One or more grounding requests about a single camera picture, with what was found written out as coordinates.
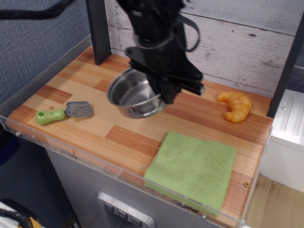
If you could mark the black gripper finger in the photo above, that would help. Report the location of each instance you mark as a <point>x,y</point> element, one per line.
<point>164,87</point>

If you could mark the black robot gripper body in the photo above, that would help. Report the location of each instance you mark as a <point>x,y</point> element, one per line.
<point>167,59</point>

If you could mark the stainless steel pot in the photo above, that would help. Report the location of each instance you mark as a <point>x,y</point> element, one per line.
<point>132,94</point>

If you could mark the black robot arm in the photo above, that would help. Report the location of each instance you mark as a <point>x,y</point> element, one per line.
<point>152,20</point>

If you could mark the green folded cloth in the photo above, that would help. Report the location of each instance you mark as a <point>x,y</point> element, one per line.
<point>192,171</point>

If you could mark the orange plastic croissant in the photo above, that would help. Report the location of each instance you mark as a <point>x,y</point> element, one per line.
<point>239,105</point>

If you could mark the clear acrylic table guard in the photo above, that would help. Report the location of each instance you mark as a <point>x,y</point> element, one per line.
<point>111,153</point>

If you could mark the silver dispenser button panel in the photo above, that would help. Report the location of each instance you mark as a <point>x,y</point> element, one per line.
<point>121,215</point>

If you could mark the dark grey vertical post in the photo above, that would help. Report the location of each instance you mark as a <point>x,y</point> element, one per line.
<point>99,30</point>

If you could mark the green handled grey spatula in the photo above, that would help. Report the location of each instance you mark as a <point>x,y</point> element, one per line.
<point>73,109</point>

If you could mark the dark right frame post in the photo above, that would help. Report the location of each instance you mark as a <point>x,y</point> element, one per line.
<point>287,70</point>

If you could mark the white aluminium rail block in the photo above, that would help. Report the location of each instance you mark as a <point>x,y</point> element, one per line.
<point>288,123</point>

